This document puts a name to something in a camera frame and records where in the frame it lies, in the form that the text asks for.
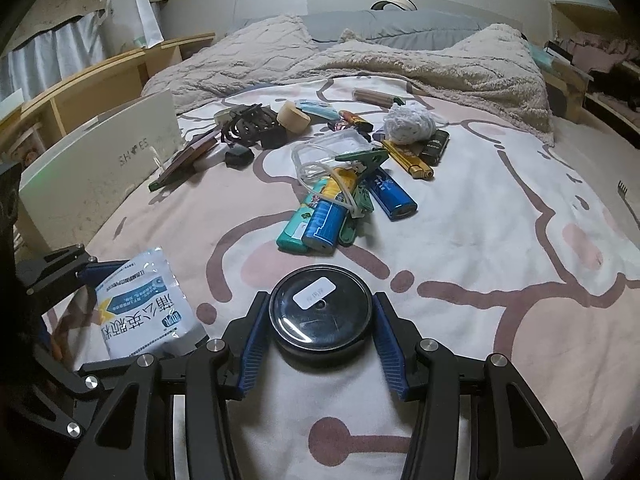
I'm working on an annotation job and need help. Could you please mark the black round tin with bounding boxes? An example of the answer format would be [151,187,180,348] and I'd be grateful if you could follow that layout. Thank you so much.
[268,265,374,361]

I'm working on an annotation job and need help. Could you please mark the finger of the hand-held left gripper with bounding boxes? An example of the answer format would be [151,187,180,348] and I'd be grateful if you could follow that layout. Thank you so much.
[17,243,131,311]
[30,330,171,443]

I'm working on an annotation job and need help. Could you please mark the metal back scratcher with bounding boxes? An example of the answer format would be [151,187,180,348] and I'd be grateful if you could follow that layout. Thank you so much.
[617,180,640,222]

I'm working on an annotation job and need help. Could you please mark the clear plastic case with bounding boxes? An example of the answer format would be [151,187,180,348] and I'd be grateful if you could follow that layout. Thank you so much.
[291,132,374,189]

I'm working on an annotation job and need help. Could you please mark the beige fluffy blanket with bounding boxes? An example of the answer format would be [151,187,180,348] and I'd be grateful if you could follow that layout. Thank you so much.
[310,24,556,146]
[141,14,321,111]

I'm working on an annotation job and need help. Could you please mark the beige bed sheet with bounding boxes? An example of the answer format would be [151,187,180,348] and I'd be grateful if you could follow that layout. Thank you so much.
[545,110,640,196]

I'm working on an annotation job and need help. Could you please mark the beige tape roll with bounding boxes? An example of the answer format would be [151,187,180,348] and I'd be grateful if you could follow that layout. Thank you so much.
[276,101,311,135]

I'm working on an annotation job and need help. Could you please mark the white medicine sachet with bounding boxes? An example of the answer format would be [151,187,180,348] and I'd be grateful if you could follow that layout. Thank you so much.
[95,246,209,361]

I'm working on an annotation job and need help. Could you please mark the white shoe box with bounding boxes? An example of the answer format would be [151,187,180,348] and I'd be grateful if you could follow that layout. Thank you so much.
[17,87,183,257]

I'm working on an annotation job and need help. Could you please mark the grey duvet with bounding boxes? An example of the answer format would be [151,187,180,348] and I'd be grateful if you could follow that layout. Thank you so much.
[300,9,501,49]

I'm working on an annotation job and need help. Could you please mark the green plastic clip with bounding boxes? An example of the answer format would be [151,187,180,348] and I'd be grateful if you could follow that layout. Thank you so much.
[337,195,374,246]

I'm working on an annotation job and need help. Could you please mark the white tote bag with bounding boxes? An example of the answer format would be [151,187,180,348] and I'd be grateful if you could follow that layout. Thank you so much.
[100,0,165,50]

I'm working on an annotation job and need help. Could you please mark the brown cardboard box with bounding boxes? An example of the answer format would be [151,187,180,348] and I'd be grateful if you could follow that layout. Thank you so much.
[547,72,593,116]

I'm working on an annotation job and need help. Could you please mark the white hair tie loop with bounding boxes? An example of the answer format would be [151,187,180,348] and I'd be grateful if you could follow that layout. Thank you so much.
[300,160,361,216]

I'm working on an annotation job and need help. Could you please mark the pale striped curtain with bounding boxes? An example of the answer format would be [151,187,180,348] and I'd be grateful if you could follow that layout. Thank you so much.
[0,5,161,106]

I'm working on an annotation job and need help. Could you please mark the teal bedside item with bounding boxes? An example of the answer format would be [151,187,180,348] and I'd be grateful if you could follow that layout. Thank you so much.
[527,42,559,71]

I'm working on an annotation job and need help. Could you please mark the blue and white wipe packet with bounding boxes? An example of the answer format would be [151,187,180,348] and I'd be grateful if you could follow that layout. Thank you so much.
[295,99,336,116]

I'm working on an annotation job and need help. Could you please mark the doll in clear box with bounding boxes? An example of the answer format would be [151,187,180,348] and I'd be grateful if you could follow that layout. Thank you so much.
[10,122,44,162]

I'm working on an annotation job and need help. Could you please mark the wooden closet shelf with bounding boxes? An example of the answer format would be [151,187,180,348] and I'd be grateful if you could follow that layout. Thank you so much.
[547,0,640,136]

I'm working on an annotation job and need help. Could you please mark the pink notepad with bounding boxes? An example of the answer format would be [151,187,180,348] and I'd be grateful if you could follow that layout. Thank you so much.
[152,130,221,188]

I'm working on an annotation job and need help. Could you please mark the dark brown hair claw clip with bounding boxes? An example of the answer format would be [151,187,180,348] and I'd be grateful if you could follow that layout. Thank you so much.
[220,103,279,144]

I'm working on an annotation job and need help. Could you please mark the gold lighter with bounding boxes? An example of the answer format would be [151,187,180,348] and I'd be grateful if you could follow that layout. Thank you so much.
[382,140,435,181]

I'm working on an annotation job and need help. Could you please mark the black cube box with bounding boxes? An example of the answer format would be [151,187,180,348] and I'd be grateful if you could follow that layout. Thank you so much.
[260,125,287,150]

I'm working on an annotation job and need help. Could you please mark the small black square box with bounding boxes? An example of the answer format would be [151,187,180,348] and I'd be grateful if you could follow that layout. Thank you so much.
[225,146,254,169]

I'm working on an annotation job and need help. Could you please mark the grey headboard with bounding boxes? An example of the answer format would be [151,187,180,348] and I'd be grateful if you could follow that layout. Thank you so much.
[306,0,526,29]

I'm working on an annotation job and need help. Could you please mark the pile of pink clothes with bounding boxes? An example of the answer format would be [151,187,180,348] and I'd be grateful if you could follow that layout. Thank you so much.
[555,30,640,76]

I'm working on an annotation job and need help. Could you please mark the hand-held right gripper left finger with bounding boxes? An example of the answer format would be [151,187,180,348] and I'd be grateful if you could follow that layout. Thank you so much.
[60,290,273,480]

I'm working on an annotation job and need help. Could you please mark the wooden shelf unit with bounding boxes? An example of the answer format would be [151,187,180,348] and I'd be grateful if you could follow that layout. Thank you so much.
[0,32,216,162]

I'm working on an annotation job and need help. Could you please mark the blue and yellow lighter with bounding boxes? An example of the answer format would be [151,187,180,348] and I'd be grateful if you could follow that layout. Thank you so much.
[302,167,359,257]

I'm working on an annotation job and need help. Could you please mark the dark green clothespin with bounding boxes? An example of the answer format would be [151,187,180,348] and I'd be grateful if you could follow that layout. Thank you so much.
[335,149,390,181]

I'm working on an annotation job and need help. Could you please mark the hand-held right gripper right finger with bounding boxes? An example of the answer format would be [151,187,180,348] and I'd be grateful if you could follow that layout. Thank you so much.
[370,292,586,480]

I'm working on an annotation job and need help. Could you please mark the teal printed lighter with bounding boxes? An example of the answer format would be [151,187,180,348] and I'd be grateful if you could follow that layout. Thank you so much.
[276,180,331,254]

